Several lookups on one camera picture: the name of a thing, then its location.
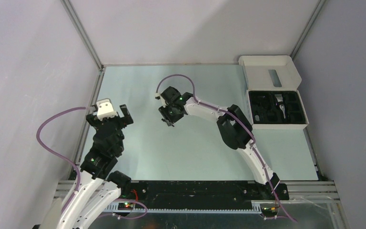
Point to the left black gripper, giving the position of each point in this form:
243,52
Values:
95,120

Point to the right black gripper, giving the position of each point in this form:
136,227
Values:
169,119

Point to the black hair trimmer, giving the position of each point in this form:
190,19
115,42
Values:
280,103

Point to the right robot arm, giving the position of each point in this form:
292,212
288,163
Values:
235,131

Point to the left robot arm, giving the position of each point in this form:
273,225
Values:
96,185

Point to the white box with black tray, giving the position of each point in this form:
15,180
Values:
267,75

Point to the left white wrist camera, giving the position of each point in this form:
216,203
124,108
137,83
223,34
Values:
104,109

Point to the aluminium frame front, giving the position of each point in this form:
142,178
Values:
313,192

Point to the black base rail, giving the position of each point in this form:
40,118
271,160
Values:
194,195

